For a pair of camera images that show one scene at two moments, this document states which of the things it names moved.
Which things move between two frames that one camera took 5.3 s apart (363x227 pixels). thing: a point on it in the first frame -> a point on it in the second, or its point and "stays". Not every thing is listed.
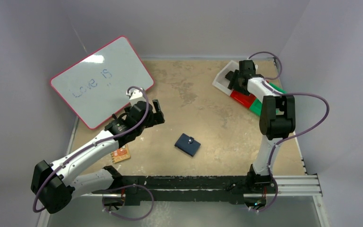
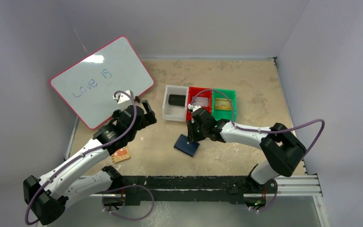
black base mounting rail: [222, 189] stays
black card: [230, 76] -> [177, 100]
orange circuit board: [121, 153] stays
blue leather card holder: [187, 144] stays
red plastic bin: [244, 99] -> [199, 92]
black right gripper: [236, 79] -> [195, 130]
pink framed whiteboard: [96, 87] stays
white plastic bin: [220, 82] -> [170, 112]
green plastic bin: [256, 107] -> [224, 93]
